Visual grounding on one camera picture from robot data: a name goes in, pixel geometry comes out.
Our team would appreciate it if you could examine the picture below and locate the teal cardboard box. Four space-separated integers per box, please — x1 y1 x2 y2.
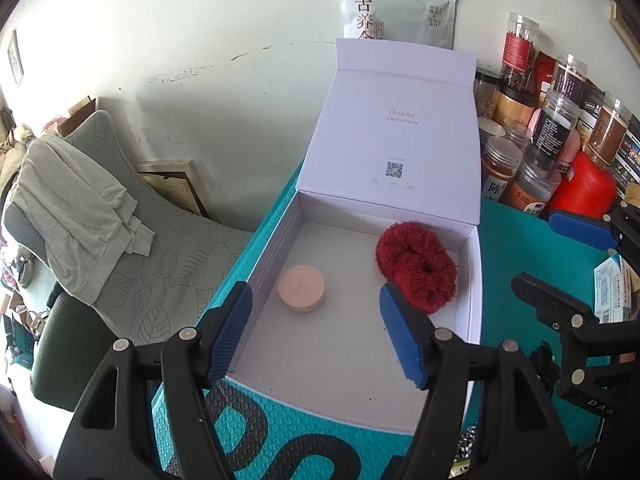
7 317 36 368

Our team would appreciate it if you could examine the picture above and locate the dark green chair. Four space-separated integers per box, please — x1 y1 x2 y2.
29 290 131 413

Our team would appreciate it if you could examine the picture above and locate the grey garment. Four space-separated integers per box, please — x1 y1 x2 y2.
2 132 157 308

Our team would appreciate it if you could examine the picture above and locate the red canister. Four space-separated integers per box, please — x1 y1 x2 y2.
547 150 618 221

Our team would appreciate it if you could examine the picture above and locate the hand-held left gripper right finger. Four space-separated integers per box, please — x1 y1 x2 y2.
378 281 573 480

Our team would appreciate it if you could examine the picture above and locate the gold framed picture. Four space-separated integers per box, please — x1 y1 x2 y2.
607 0 640 68

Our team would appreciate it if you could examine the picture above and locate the wooden picture frame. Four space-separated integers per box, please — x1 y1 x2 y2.
135 158 213 221

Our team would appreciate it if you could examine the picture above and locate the dark red pouch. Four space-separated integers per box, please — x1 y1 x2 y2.
532 50 557 106

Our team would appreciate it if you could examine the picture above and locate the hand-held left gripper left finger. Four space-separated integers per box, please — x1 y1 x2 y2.
52 281 253 480

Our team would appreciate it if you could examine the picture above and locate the small wall frame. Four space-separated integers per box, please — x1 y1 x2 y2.
7 30 25 87

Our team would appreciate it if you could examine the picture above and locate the brown cardboard sheet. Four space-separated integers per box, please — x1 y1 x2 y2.
59 96 98 137

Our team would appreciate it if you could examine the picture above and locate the black printed snack bag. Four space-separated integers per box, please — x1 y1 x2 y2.
612 115 640 201

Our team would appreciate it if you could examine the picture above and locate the cluster of clear plastic jars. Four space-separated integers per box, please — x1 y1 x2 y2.
472 11 633 218

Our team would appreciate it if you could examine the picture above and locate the white lidded gift box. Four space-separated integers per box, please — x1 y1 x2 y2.
225 37 483 436

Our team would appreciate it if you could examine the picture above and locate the teal foam mat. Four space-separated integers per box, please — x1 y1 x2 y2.
150 175 640 480

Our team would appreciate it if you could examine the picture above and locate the white blue leaflet box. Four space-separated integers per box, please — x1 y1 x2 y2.
592 255 640 326

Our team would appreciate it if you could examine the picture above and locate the red fluffy scrunchie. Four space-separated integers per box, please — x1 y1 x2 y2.
375 220 458 316

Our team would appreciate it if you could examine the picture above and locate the grey printed pouch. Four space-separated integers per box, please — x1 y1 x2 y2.
336 0 458 51

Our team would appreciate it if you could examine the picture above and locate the pink bottle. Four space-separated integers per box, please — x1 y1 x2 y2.
555 130 583 171

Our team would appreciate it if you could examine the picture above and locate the grey leaf-pattern chair cushion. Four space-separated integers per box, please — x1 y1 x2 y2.
57 110 256 356

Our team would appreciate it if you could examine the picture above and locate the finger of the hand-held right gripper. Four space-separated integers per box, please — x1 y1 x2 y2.
548 200 640 261
511 272 640 367

